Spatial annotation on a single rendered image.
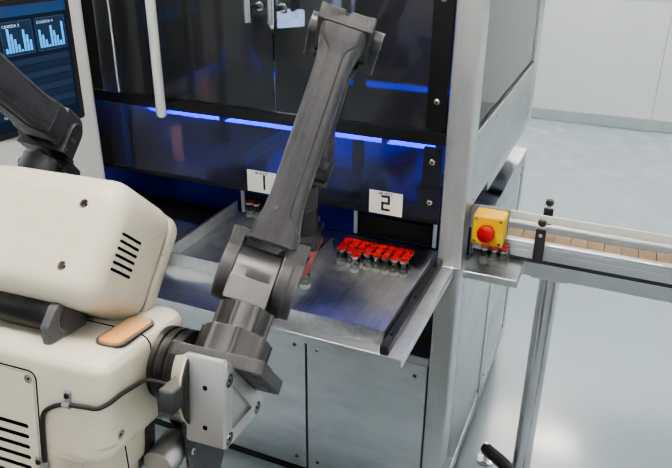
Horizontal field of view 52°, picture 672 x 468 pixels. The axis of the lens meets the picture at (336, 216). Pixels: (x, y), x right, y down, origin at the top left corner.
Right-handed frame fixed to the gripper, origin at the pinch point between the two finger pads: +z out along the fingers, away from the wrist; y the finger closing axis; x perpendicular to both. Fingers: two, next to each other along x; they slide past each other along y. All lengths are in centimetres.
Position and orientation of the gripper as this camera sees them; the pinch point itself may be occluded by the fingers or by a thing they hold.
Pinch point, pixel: (304, 269)
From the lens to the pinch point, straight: 145.7
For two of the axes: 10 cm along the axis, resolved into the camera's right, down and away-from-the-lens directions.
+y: 1.8, -4.1, 8.9
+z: -0.1, 9.1, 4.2
